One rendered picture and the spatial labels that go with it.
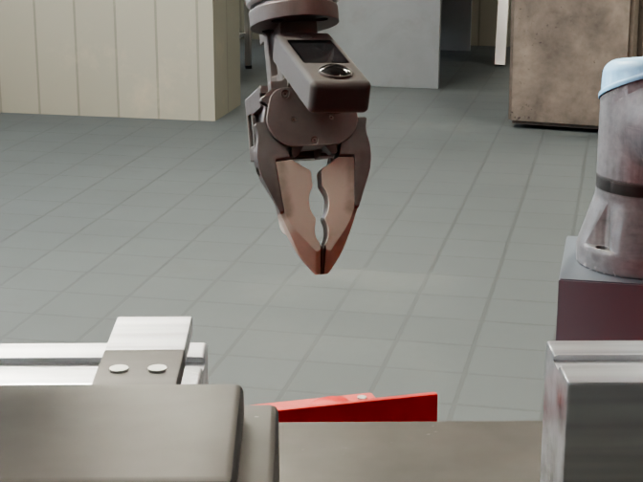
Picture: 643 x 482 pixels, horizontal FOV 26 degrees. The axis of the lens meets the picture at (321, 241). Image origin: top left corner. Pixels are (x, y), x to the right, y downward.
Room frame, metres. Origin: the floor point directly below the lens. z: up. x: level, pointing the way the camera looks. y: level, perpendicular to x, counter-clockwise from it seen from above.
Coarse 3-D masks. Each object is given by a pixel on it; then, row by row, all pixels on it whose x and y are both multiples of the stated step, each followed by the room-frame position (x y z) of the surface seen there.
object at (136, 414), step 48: (144, 336) 0.59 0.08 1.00; (96, 384) 0.45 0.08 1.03; (144, 384) 0.45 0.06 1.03; (192, 384) 0.45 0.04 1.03; (0, 432) 0.41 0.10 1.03; (48, 432) 0.41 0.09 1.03; (96, 432) 0.41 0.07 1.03; (144, 432) 0.41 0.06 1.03; (192, 432) 0.41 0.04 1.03; (240, 432) 0.43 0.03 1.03; (0, 480) 0.38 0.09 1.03; (48, 480) 0.38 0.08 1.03; (96, 480) 0.38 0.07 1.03; (144, 480) 0.38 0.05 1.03; (192, 480) 0.38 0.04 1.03; (240, 480) 0.40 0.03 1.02
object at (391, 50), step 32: (352, 0) 7.45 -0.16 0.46; (384, 0) 7.42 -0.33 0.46; (416, 0) 7.38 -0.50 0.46; (448, 0) 8.85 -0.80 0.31; (320, 32) 7.49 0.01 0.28; (352, 32) 7.45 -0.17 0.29; (384, 32) 7.42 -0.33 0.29; (416, 32) 7.38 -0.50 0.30; (448, 32) 8.85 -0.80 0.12; (384, 64) 7.42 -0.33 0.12; (416, 64) 7.38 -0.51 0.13
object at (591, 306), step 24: (576, 240) 1.57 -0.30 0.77; (576, 264) 1.47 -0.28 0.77; (576, 288) 1.42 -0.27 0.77; (600, 288) 1.41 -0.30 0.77; (624, 288) 1.40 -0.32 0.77; (576, 312) 1.42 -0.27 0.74; (600, 312) 1.41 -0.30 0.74; (624, 312) 1.40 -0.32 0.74; (576, 336) 1.41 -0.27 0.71; (600, 336) 1.41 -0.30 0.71; (624, 336) 1.40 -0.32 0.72
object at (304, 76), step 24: (288, 48) 1.06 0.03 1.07; (312, 48) 1.06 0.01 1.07; (336, 48) 1.07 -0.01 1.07; (288, 72) 1.05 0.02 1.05; (312, 72) 1.01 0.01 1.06; (336, 72) 1.00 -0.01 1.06; (360, 72) 1.02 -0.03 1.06; (312, 96) 0.99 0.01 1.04; (336, 96) 0.99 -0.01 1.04; (360, 96) 1.00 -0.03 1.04
